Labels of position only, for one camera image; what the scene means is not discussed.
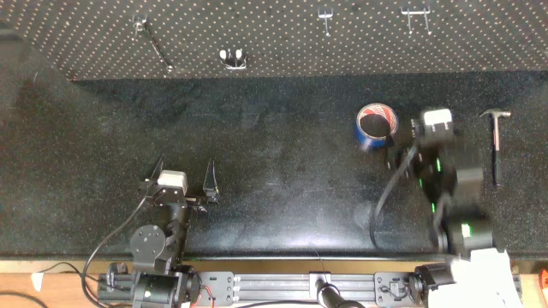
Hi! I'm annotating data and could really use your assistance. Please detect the hammer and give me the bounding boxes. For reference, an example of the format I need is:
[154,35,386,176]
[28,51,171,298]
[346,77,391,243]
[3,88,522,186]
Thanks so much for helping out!
[479,108,512,190]

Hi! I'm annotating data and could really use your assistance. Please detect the mounting rail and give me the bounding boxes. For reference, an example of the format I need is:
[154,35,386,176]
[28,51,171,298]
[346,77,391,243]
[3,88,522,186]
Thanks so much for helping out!
[97,261,524,308]

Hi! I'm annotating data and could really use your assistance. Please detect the black pegboard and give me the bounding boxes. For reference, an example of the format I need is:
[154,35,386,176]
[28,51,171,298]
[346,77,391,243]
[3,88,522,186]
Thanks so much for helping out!
[0,0,548,82]

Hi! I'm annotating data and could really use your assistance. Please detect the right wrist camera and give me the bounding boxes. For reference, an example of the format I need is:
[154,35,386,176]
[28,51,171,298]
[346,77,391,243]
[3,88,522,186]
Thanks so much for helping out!
[420,107,455,134]

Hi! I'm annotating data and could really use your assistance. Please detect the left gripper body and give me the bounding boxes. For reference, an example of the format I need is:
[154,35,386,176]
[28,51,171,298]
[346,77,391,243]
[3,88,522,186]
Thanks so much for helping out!
[138,181,209,211]

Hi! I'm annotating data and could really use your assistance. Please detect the thin black cable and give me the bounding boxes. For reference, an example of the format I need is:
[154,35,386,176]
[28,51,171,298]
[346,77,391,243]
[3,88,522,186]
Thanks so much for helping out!
[36,261,86,277]
[0,290,50,308]

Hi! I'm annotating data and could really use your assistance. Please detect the black and white pliers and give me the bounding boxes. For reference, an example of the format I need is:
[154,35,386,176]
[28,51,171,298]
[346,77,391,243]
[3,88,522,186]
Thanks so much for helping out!
[218,47,249,71]

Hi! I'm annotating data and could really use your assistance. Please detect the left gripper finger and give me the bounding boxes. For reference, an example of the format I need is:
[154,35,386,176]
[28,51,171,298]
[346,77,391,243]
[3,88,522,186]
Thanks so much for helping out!
[202,159,221,204]
[149,154,166,183]

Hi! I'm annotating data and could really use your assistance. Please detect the roll of blue tape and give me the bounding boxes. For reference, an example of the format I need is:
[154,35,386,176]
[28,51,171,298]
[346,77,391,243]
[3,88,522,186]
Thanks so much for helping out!
[354,102,400,151]

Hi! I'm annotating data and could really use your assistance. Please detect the wrench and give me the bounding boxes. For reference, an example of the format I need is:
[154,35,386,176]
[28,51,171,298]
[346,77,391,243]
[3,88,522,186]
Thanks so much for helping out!
[135,19,176,74]

